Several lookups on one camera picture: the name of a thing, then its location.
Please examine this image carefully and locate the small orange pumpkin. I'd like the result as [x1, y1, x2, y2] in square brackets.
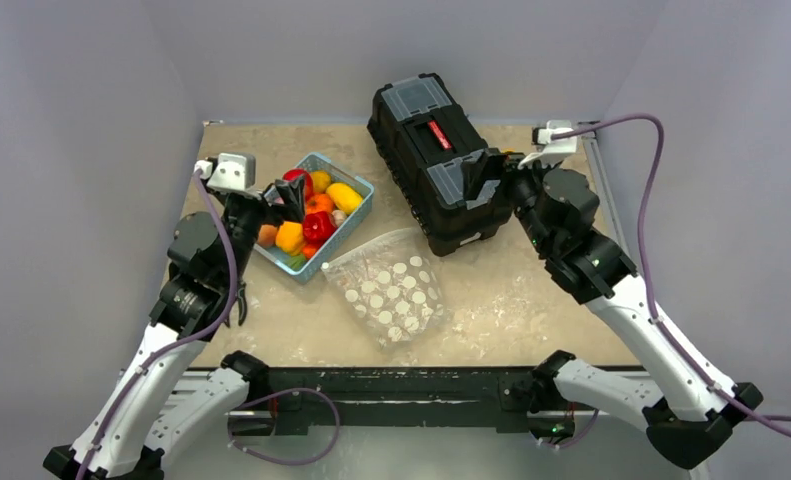
[305, 193, 337, 215]

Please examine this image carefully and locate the garlic bulb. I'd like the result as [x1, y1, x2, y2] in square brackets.
[331, 210, 347, 227]

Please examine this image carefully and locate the red apple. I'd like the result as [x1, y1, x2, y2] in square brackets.
[282, 168, 315, 200]

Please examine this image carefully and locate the light blue plastic basket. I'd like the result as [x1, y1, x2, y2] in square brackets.
[254, 152, 374, 284]

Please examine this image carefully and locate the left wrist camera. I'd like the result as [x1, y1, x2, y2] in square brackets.
[194, 152, 256, 195]

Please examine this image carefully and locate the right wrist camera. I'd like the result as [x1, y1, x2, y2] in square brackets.
[518, 120, 578, 170]

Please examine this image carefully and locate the black base frame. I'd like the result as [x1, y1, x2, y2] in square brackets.
[229, 367, 593, 440]

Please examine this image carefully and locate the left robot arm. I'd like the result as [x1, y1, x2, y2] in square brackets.
[43, 178, 305, 479]

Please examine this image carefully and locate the yellow lemon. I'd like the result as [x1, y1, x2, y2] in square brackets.
[309, 170, 332, 194]

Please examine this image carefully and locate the polka dot zip bag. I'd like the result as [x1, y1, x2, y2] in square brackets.
[321, 228, 452, 350]

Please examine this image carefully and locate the black plastic toolbox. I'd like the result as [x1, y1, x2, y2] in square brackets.
[367, 73, 512, 257]

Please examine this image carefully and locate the yellow bell pepper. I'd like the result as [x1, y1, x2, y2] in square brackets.
[274, 221, 306, 256]

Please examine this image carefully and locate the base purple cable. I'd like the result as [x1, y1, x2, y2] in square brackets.
[227, 388, 341, 466]

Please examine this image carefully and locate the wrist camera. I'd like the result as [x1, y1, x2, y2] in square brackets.
[194, 152, 256, 195]
[518, 120, 578, 170]

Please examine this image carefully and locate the peach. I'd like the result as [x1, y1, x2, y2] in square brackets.
[256, 224, 279, 249]

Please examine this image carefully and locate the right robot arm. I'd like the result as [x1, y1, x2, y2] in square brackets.
[460, 149, 763, 470]

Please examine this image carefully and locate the yellow squash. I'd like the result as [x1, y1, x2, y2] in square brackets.
[325, 182, 363, 215]

